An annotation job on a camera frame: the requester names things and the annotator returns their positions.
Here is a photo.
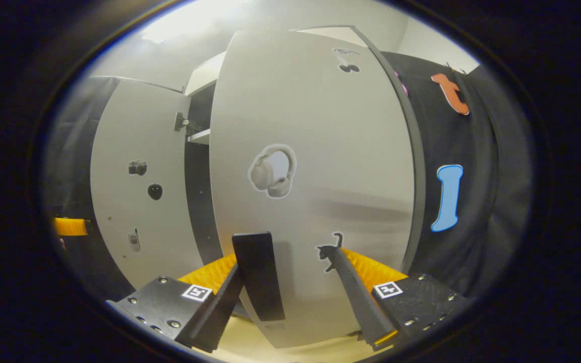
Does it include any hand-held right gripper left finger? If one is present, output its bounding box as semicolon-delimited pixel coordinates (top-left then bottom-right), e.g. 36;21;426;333
106;254;245;353

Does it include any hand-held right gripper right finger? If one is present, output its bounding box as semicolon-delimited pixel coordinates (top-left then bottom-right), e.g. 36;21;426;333
331;247;470;352

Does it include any black door handle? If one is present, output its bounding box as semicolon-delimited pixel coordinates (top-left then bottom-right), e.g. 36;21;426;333
231;231;286;322

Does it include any white door with camera sticker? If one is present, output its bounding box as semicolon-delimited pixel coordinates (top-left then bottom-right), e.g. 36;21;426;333
90;79;206;291

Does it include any white door with headphone sticker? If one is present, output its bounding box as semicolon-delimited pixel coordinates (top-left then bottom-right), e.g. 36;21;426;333
209;28;417;349

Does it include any metal door hinge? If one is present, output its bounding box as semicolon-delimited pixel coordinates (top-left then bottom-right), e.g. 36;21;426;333
173;111;203;137

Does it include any white cabinet shelf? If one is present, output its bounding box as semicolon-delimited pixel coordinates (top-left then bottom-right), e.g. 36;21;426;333
187;128;212;146

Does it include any white cabinet drawer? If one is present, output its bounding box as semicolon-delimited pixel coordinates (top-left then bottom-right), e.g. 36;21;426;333
185;51;227;97

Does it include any black backdrop cloth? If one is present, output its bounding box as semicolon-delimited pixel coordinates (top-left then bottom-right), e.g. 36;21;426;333
42;76;122;299
381;49;536;299

